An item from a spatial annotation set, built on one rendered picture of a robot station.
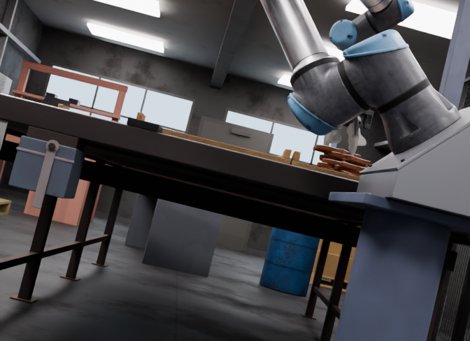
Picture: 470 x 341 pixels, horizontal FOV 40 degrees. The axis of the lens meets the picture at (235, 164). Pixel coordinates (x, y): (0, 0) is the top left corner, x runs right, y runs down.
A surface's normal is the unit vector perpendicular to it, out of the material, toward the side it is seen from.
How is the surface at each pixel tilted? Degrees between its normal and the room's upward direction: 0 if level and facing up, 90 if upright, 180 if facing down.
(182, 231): 90
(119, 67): 90
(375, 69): 112
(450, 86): 90
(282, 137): 90
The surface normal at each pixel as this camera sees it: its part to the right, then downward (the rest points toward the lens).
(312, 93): -0.57, -0.07
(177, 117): 0.09, -0.04
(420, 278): 0.31, 0.02
